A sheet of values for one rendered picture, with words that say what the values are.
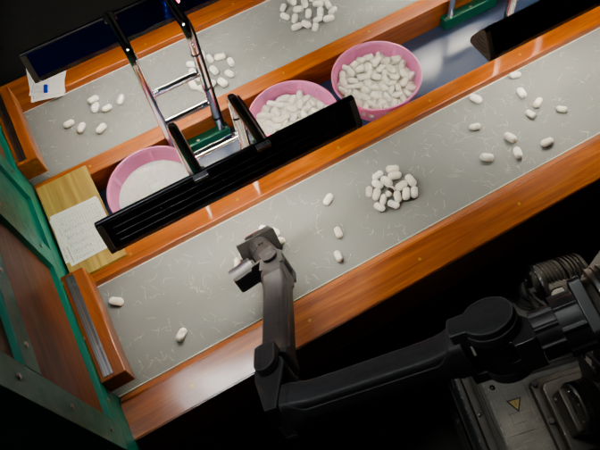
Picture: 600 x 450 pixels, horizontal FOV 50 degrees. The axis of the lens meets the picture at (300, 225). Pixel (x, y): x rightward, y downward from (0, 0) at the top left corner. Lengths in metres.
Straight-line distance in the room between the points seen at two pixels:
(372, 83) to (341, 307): 0.73
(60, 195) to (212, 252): 0.47
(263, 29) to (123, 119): 0.53
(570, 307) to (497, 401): 0.93
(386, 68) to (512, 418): 1.05
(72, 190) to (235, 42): 0.70
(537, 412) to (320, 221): 0.75
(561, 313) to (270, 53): 1.39
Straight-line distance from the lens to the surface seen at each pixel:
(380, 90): 1.96
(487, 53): 1.61
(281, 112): 1.93
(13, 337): 1.15
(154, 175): 1.88
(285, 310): 1.26
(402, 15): 2.12
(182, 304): 1.66
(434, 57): 2.12
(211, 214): 1.72
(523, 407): 1.84
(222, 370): 1.55
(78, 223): 1.82
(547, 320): 0.93
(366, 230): 1.68
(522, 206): 1.73
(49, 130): 2.09
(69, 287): 1.64
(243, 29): 2.16
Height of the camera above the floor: 2.22
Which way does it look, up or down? 61 degrees down
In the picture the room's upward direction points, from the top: 11 degrees counter-clockwise
